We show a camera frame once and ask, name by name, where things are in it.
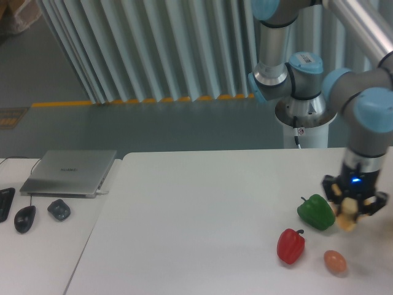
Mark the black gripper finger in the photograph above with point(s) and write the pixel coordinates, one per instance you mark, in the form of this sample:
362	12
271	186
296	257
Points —
370	202
332	194

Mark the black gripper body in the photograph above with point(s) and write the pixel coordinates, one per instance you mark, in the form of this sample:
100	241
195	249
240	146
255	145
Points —
354	183

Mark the triangular bread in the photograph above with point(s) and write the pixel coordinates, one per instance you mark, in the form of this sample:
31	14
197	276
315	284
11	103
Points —
348	216

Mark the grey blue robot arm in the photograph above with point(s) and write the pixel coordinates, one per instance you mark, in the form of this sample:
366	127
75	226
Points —
364	100

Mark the green bell pepper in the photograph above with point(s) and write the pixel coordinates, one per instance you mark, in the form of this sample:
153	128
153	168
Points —
316	212

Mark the red bell pepper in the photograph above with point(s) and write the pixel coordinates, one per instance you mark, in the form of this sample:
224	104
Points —
290	245

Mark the brown egg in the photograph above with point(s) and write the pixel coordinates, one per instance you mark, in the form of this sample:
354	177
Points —
335	261

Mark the corrugated metal partition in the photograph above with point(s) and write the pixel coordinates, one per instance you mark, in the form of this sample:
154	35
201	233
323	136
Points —
140	50

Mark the silver closed laptop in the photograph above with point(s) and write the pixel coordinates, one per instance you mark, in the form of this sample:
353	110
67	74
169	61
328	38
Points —
71	173

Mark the dark grey small device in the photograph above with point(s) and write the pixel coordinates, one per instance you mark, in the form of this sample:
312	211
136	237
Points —
59	210

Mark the black computer mouse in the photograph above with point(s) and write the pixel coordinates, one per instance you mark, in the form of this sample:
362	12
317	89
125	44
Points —
24	219

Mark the black keyboard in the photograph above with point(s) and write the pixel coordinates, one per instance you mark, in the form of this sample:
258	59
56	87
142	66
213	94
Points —
6	199

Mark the cardboard box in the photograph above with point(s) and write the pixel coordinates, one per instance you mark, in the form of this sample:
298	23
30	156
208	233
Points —
17	16

